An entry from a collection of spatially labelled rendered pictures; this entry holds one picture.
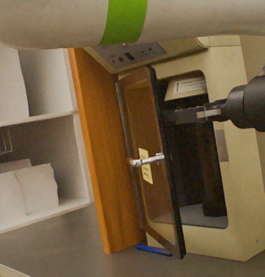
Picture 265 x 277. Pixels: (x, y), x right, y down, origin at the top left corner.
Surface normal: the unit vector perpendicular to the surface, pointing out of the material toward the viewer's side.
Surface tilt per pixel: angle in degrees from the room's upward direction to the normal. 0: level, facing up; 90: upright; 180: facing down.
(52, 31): 146
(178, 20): 138
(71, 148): 90
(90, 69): 90
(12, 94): 93
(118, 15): 129
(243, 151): 90
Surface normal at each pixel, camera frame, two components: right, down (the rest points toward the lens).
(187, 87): -0.45, -0.28
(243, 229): 0.63, -0.07
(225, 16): 0.36, 0.66
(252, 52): -0.75, 0.17
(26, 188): 0.47, 0.01
